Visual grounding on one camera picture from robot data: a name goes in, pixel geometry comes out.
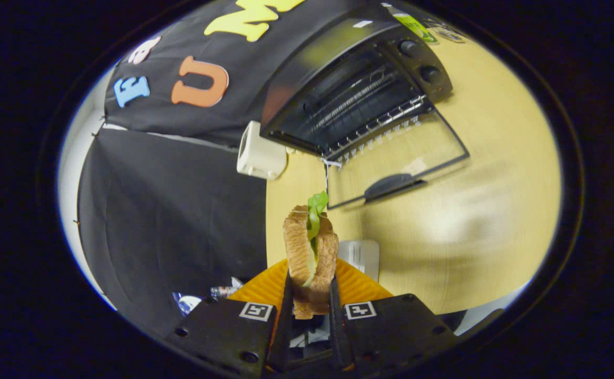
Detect black backdrop cloth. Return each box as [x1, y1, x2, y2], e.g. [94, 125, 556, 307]
[78, 0, 386, 337]

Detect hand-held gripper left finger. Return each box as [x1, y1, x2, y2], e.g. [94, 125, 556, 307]
[164, 258, 294, 378]

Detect white bread toaster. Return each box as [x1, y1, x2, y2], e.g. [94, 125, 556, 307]
[237, 121, 289, 181]

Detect white plastic tray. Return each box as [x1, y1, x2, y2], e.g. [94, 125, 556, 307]
[337, 240, 380, 283]

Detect wire mesh holder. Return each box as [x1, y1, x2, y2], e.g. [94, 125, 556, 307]
[428, 18, 468, 44]

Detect lettuce sandwich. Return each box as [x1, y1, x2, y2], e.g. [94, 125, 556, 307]
[283, 191, 340, 321]

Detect green label bottle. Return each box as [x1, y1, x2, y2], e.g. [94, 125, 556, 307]
[391, 12, 438, 44]

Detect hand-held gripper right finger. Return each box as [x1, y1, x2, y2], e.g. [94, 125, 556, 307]
[329, 258, 459, 372]

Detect black toaster oven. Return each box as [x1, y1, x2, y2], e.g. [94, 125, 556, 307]
[259, 3, 470, 210]

